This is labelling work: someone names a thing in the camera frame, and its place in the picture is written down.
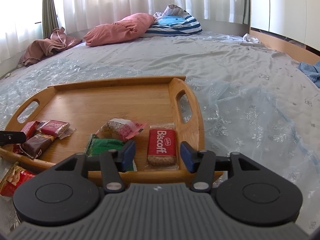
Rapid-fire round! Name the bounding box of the snowflake patterned bed sheet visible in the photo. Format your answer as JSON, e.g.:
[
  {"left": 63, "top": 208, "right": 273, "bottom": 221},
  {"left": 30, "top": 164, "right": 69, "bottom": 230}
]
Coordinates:
[{"left": 1, "top": 34, "right": 319, "bottom": 233}]

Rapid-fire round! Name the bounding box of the red Biscoff biscuit packet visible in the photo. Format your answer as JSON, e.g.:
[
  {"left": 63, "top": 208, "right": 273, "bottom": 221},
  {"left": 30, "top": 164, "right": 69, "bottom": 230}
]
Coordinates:
[{"left": 36, "top": 119, "right": 74, "bottom": 140}]

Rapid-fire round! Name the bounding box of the white sheer curtain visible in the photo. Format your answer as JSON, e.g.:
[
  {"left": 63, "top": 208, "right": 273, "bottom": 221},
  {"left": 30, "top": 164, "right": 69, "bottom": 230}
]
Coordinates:
[{"left": 1, "top": 0, "right": 250, "bottom": 61}]

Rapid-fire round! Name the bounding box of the green curtain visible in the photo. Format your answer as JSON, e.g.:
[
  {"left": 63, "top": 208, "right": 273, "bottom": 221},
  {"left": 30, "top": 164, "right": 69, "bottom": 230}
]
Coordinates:
[{"left": 42, "top": 0, "right": 59, "bottom": 39}]

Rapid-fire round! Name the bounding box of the blue striped pillow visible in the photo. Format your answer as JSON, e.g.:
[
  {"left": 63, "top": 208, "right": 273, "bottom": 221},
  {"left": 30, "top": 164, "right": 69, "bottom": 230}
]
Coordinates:
[{"left": 143, "top": 4, "right": 202, "bottom": 37}]

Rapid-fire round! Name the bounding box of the red gold nut packet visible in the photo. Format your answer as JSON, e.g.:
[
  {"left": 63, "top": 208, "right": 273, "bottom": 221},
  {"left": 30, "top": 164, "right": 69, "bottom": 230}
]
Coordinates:
[{"left": 0, "top": 163, "right": 35, "bottom": 197}]

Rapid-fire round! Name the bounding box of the green snack packet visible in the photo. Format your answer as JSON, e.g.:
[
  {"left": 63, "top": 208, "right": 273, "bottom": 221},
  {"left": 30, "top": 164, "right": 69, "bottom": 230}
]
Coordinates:
[{"left": 85, "top": 134, "right": 137, "bottom": 172}]

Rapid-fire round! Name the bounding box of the wooden bed frame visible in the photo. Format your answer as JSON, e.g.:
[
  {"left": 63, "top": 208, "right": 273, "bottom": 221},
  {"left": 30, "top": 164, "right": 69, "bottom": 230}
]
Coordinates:
[{"left": 249, "top": 28, "right": 319, "bottom": 64}]

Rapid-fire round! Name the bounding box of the wooden serving tray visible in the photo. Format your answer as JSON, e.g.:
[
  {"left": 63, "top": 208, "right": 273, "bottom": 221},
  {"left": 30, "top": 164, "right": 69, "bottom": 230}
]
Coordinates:
[{"left": 0, "top": 75, "right": 225, "bottom": 188}]

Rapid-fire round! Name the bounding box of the pink pillow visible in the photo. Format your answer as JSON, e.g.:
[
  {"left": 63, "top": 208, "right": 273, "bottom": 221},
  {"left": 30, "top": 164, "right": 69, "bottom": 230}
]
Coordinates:
[{"left": 84, "top": 13, "right": 155, "bottom": 47}]

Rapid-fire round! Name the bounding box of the red rectangular snack bar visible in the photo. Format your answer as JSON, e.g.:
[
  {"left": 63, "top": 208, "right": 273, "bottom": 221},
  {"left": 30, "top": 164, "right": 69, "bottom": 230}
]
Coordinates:
[{"left": 13, "top": 121, "right": 40, "bottom": 154}]

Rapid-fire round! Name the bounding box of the blue clothes pile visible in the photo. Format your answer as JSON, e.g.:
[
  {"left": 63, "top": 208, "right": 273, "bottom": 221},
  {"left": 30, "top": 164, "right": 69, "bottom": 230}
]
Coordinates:
[{"left": 297, "top": 61, "right": 320, "bottom": 88}]

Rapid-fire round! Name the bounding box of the crumpled clear plastic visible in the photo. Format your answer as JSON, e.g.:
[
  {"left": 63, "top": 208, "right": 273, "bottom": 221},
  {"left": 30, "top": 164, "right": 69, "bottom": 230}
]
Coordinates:
[{"left": 240, "top": 33, "right": 265, "bottom": 48}]

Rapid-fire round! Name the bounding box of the brown almond snack packet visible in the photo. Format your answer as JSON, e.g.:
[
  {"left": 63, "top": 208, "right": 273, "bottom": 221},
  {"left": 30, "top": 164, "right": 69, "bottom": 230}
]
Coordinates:
[{"left": 20, "top": 133, "right": 55, "bottom": 159}]

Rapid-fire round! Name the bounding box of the pink rice cracker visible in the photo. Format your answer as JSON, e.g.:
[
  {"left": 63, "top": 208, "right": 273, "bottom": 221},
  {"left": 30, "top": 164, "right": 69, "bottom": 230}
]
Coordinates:
[{"left": 95, "top": 118, "right": 146, "bottom": 142}]

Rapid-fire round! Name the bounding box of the brown crumpled cloth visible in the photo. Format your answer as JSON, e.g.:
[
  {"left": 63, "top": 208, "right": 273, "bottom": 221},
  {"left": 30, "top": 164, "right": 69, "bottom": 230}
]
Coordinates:
[{"left": 18, "top": 27, "right": 82, "bottom": 67}]

